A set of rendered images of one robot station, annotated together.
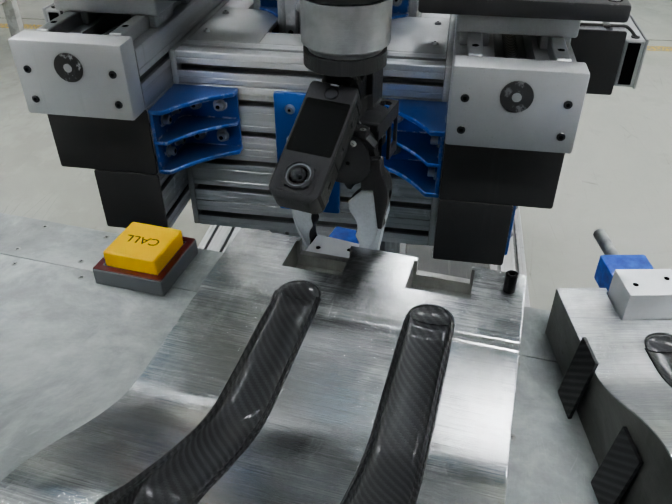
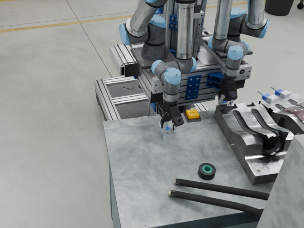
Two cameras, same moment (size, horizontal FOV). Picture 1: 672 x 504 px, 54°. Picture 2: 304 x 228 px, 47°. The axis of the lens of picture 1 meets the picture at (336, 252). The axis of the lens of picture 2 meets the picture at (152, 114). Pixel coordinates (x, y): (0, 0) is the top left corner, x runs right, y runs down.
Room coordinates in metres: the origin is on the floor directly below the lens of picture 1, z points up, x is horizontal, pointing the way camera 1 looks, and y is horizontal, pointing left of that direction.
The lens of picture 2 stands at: (-0.64, 1.19, 2.02)
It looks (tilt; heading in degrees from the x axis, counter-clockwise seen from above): 38 degrees down; 329
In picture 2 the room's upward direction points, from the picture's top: 4 degrees clockwise
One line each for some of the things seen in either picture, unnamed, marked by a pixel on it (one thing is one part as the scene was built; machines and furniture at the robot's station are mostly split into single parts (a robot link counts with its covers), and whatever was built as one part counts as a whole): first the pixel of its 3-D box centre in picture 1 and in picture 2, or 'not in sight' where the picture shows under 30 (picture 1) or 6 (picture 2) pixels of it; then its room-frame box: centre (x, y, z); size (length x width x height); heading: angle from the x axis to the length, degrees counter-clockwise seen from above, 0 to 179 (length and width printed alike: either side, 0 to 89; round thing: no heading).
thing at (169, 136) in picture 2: not in sight; (165, 130); (0.51, 0.41, 0.83); 0.13 x 0.05 x 0.05; 176
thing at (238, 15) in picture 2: not in sight; (234, 20); (0.83, -0.22, 1.20); 0.13 x 0.12 x 0.14; 31
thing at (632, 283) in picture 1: (622, 272); (265, 96); (0.49, -0.27, 0.86); 0.13 x 0.05 x 0.05; 1
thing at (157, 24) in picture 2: not in sight; (154, 28); (0.92, 0.28, 1.20); 0.13 x 0.12 x 0.14; 88
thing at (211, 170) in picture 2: not in sight; (206, 171); (0.18, 0.38, 0.82); 0.08 x 0.08 x 0.04
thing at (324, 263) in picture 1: (319, 271); (231, 108); (0.47, 0.01, 0.87); 0.05 x 0.05 x 0.04; 74
